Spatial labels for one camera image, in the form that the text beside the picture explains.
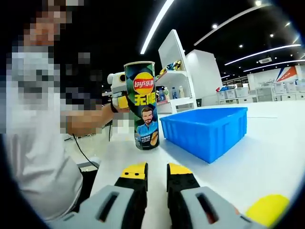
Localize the row of drink bottles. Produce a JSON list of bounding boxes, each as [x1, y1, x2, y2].
[[156, 85, 186, 103]]

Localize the white display shelf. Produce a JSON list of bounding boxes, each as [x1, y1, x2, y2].
[[154, 29, 199, 115]]

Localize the blue plastic box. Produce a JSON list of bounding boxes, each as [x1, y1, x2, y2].
[[159, 107, 249, 165]]

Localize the yellow plastic container lid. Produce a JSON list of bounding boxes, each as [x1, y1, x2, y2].
[[245, 194, 291, 229]]

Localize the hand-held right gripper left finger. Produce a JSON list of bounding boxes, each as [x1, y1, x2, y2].
[[49, 162, 149, 229]]

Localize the long ceiling light strip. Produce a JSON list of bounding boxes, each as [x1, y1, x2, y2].
[[140, 0, 176, 55]]

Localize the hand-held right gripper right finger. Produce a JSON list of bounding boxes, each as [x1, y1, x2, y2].
[[166, 163, 265, 229]]

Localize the green printed chip container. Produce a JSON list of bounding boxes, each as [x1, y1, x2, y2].
[[123, 61, 160, 151]]

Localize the rows of white office desks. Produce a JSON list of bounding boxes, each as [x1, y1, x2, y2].
[[215, 79, 305, 105]]

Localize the orange and blue wall banner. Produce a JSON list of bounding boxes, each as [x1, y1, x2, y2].
[[275, 66, 299, 82]]

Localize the pile of snack bags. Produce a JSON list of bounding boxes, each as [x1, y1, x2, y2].
[[155, 60, 183, 77]]

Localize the grey chair armrest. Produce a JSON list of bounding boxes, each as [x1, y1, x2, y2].
[[78, 156, 101, 173]]

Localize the white square pillar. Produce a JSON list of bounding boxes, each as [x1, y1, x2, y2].
[[185, 49, 224, 105]]

